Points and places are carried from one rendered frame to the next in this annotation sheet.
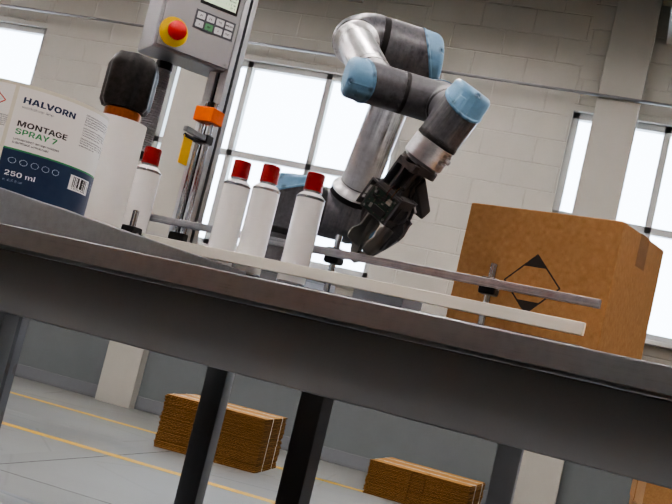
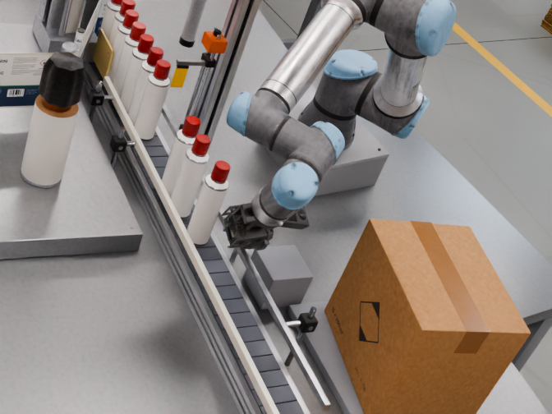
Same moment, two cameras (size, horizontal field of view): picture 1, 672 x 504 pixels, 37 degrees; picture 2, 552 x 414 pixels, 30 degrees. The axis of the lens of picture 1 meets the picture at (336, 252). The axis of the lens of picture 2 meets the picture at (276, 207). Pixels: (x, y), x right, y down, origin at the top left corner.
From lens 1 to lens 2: 1.71 m
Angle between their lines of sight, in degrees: 48
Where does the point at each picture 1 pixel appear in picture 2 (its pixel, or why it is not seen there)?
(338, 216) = (374, 114)
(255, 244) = (179, 197)
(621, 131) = not seen: outside the picture
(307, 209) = (205, 195)
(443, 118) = (268, 195)
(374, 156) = (393, 85)
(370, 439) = not seen: outside the picture
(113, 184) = (41, 157)
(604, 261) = (402, 349)
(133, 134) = (54, 125)
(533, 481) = not seen: outside the picture
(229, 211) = (173, 159)
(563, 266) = (385, 327)
